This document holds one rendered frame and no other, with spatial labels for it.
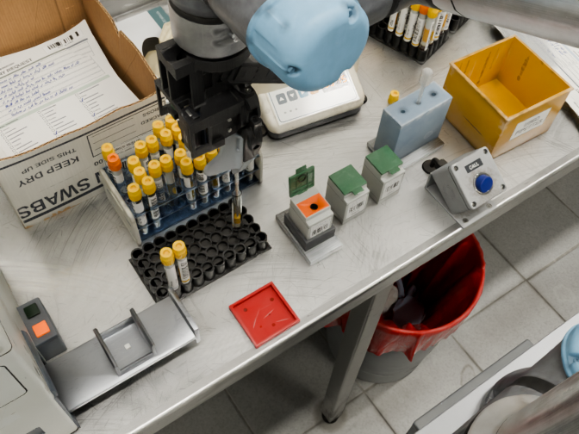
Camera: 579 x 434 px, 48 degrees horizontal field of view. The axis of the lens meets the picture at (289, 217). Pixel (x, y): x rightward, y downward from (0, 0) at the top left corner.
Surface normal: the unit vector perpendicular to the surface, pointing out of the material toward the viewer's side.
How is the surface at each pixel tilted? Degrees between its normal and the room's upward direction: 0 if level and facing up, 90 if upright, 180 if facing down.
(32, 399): 90
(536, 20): 110
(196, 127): 91
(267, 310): 0
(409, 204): 0
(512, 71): 90
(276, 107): 25
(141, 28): 2
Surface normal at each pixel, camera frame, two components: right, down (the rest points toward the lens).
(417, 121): 0.59, 0.69
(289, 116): 0.22, -0.16
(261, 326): 0.04, -0.54
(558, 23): -0.70, 0.70
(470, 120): -0.86, 0.41
